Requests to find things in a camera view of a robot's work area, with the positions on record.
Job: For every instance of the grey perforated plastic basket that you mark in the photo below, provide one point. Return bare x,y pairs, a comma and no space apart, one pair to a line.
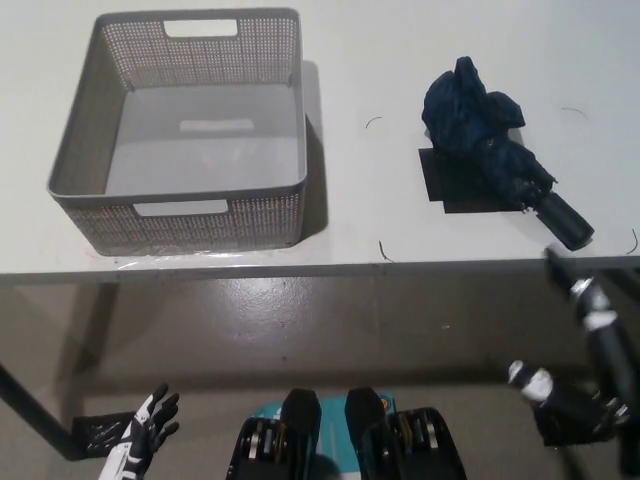
200,140

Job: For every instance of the black tape patch on table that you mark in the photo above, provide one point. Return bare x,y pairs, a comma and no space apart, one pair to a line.
442,177

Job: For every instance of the navy umbrella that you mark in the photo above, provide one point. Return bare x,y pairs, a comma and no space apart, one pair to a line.
480,145

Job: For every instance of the black robot body teal tops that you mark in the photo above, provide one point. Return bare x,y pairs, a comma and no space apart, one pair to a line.
300,440

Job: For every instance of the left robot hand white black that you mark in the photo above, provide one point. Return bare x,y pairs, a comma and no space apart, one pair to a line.
145,430

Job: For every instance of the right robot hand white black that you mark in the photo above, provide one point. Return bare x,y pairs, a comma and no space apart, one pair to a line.
602,340

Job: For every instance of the black metal table leg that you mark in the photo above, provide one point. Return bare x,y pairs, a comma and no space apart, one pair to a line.
35,410

